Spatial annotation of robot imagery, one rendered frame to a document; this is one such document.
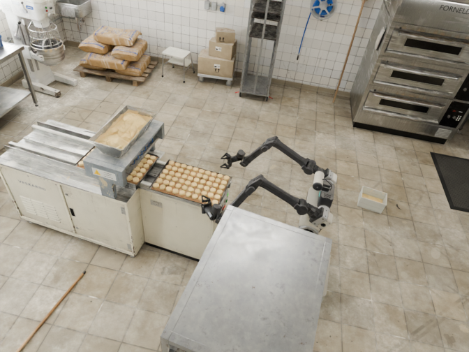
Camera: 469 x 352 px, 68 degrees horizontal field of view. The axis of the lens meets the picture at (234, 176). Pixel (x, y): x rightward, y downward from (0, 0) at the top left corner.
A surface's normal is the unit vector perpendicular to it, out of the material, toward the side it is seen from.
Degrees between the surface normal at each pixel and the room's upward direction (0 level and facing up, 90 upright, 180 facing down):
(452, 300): 0
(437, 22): 90
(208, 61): 88
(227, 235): 0
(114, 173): 90
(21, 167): 0
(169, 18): 90
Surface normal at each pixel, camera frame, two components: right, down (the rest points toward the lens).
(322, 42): -0.19, 0.65
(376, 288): 0.10, -0.73
